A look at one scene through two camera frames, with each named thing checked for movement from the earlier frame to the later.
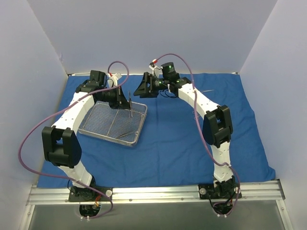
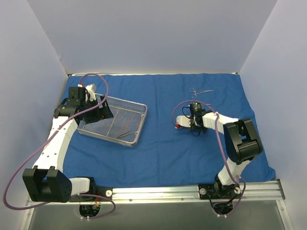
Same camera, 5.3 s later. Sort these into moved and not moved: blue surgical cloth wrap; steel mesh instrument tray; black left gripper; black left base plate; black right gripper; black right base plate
Moved: black left gripper; black right gripper
Not moved: steel mesh instrument tray; black left base plate; blue surgical cloth wrap; black right base plate
